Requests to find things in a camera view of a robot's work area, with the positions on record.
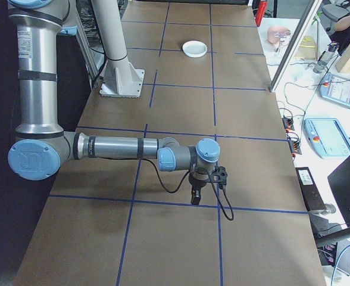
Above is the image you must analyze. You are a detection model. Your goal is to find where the aluminium profile post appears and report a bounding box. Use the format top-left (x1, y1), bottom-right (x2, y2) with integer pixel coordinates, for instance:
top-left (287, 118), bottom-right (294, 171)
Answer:
top-left (265, 0), bottom-right (325, 94)

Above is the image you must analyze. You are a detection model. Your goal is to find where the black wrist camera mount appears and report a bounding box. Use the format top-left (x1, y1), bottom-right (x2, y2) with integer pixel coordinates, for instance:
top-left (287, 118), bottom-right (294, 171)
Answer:
top-left (211, 165), bottom-right (230, 189)

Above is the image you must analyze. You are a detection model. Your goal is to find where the white side table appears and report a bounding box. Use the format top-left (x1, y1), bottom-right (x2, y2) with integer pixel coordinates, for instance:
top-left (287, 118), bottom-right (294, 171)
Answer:
top-left (257, 16), bottom-right (350, 286)

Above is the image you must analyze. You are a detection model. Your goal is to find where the brown cardboard box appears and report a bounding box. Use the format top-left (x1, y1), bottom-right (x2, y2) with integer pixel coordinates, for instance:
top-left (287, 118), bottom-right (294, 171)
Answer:
top-left (293, 35), bottom-right (320, 60)

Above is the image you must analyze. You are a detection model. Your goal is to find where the clear drinking glass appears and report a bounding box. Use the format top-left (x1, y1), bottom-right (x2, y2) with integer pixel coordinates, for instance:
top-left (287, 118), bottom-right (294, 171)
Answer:
top-left (275, 35), bottom-right (288, 56)

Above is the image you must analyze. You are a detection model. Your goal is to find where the white pole stand with base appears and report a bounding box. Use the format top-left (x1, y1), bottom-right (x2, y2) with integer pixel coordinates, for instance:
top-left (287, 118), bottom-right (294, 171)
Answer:
top-left (90, 0), bottom-right (145, 98)

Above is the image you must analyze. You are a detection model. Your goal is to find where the crumpled white cloth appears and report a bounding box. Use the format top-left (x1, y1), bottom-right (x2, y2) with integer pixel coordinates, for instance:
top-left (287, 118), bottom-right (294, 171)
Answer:
top-left (295, 70), bottom-right (315, 88)

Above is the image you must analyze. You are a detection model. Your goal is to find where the black hub with plugged cables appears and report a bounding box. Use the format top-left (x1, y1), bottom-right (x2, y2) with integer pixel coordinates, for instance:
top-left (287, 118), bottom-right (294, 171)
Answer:
top-left (281, 114), bottom-right (295, 133)
top-left (286, 133), bottom-right (303, 158)

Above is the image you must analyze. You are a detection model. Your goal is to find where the white round plate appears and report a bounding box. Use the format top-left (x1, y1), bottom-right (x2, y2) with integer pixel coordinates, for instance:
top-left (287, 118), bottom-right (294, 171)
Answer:
top-left (182, 40), bottom-right (208, 58)

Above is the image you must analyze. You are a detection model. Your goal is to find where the grey office chair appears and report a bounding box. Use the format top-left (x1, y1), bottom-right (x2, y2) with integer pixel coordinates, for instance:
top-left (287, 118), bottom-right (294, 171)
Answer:
top-left (321, 0), bottom-right (350, 19)

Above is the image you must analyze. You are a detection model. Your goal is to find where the robot teach pendant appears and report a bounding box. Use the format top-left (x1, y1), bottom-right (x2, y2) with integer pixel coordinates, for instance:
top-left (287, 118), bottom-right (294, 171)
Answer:
top-left (304, 117), bottom-right (350, 160)
top-left (319, 71), bottom-right (350, 108)

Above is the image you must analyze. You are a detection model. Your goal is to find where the bare forearm of person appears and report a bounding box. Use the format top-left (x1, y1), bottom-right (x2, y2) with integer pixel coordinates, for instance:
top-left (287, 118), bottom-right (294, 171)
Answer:
top-left (333, 10), bottom-right (350, 33)

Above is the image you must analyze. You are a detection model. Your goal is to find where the person in black shirt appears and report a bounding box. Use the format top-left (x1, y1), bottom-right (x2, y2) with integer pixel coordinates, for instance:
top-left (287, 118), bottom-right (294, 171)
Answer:
top-left (330, 0), bottom-right (350, 50)

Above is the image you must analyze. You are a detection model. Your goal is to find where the black box with white label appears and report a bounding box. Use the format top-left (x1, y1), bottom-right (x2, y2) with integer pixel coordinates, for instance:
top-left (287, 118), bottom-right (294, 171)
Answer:
top-left (295, 166), bottom-right (327, 213)

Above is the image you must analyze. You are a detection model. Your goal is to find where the silver clamp knob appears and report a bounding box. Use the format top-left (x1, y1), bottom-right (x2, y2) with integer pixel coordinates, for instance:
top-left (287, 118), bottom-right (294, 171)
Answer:
top-left (310, 203), bottom-right (337, 215)

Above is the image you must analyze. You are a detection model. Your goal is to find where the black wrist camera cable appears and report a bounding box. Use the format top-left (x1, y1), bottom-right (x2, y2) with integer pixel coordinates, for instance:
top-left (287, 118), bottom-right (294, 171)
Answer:
top-left (139, 157), bottom-right (235, 222)

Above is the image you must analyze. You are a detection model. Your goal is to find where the metal bar frame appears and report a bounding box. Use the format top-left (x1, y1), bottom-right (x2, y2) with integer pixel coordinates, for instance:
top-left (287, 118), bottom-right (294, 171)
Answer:
top-left (73, 0), bottom-right (107, 90)

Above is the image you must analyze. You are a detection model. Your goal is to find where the clear bottle with black cap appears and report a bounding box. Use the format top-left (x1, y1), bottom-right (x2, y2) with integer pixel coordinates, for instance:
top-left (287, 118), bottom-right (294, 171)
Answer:
top-left (313, 41), bottom-right (340, 74)

